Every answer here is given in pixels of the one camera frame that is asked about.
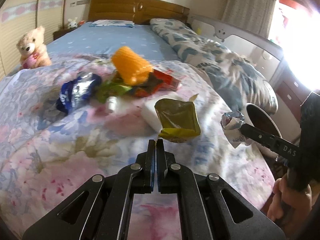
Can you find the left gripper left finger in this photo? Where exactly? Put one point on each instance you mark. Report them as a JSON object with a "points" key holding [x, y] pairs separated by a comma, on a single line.
{"points": [[101, 207]]}

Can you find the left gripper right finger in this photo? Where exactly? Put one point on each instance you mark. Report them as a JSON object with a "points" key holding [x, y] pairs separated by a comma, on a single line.
{"points": [[209, 207]]}

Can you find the silver white wrapper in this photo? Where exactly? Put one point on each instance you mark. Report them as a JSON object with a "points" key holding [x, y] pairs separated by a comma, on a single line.
{"points": [[231, 123]]}

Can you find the olive gold snack bag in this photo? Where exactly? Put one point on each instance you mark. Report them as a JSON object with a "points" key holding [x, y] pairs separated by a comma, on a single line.
{"points": [[178, 120]]}

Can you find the green drink pouch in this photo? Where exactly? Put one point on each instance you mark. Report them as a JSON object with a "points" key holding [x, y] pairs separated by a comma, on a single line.
{"points": [[108, 92]]}

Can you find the red snack wrapper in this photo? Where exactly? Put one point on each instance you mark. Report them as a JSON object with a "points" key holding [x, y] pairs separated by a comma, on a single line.
{"points": [[156, 81]]}

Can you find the round grey trash bin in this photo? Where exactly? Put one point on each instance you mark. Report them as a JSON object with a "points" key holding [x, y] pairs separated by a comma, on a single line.
{"points": [[258, 118]]}

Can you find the right hand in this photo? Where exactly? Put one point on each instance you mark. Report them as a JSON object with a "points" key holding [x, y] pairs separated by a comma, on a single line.
{"points": [[300, 202]]}

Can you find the red white dresser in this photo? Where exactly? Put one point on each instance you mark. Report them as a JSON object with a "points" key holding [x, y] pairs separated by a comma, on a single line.
{"points": [[291, 93]]}

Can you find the pink floral quilt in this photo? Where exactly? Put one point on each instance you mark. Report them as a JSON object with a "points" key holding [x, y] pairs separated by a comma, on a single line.
{"points": [[46, 155]]}

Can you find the blue white patterned duvet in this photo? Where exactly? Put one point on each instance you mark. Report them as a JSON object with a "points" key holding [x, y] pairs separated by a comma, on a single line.
{"points": [[234, 79]]}

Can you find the white tissue pack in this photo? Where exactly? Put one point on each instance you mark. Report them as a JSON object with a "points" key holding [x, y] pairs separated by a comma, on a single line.
{"points": [[148, 111]]}

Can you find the blue foil snack bag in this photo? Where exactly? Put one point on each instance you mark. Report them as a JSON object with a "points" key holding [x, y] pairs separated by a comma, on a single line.
{"points": [[76, 93]]}

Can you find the orange knitted hat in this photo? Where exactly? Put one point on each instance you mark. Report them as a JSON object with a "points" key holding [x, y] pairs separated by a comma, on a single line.
{"points": [[132, 68]]}

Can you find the grey curtain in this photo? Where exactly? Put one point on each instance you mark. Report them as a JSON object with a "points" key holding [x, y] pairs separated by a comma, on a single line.
{"points": [[251, 15]]}

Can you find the beige teddy bear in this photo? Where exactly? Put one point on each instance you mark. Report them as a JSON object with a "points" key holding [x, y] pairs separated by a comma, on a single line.
{"points": [[33, 50]]}

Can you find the blue bed sheet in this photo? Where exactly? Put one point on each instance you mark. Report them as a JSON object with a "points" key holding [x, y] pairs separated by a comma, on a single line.
{"points": [[106, 40]]}

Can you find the dark wooden nightstand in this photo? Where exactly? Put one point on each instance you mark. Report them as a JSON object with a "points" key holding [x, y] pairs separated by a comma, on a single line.
{"points": [[59, 33]]}

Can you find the white blue pillow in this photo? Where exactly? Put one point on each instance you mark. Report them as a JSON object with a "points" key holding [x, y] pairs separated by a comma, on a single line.
{"points": [[112, 23]]}

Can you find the white bunny plush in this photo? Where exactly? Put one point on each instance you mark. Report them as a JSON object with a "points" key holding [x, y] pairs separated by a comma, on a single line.
{"points": [[72, 23]]}

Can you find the wooden headboard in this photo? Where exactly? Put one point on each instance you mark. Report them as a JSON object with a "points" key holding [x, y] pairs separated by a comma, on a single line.
{"points": [[137, 11]]}

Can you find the cream sliding wardrobe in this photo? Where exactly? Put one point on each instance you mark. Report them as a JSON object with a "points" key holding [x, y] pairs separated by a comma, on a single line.
{"points": [[21, 16]]}

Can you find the grey bed guard rail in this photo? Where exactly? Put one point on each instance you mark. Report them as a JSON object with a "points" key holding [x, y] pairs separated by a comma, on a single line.
{"points": [[264, 55]]}

